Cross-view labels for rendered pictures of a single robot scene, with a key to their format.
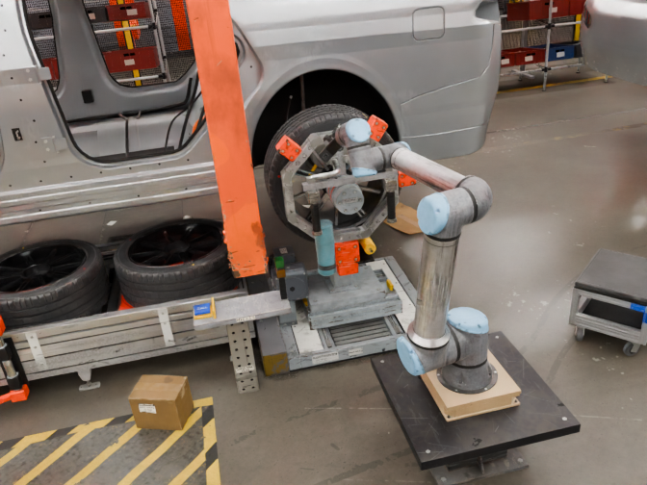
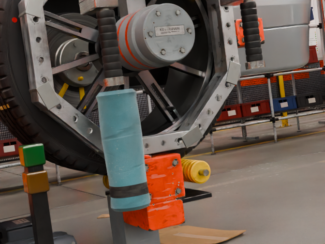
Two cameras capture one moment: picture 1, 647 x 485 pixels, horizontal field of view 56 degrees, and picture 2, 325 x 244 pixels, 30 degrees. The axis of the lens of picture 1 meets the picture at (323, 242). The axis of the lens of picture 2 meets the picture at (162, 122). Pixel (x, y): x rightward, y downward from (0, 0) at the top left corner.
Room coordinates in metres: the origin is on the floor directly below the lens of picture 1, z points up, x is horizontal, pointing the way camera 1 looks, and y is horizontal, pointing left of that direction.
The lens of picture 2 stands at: (1.24, 0.29, 0.73)
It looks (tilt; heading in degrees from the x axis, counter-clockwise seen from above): 3 degrees down; 343
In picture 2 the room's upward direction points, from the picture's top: 7 degrees counter-clockwise
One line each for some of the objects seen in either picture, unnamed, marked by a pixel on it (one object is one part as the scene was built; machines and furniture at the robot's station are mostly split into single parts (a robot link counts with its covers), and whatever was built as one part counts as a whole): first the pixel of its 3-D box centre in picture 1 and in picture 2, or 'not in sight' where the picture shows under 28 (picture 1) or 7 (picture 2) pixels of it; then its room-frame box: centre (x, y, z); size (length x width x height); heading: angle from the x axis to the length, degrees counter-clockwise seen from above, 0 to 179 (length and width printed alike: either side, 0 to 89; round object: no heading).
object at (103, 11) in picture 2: (316, 217); (109, 46); (2.41, 0.02, 0.83); 0.04 x 0.04 x 0.16
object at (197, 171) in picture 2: (363, 238); (178, 169); (2.79, -0.21, 0.51); 0.29 x 0.06 x 0.06; 10
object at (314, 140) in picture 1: (341, 187); (137, 42); (2.67, -0.11, 0.85); 0.54 x 0.07 x 0.54; 100
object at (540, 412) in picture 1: (465, 417); not in sight; (1.85, -0.50, 0.15); 0.60 x 0.60 x 0.30; 10
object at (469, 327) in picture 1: (465, 335); not in sight; (1.85, -0.49, 0.55); 0.17 x 0.15 x 0.18; 111
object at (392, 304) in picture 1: (348, 297); not in sight; (2.85, -0.11, 0.13); 0.50 x 0.36 x 0.10; 100
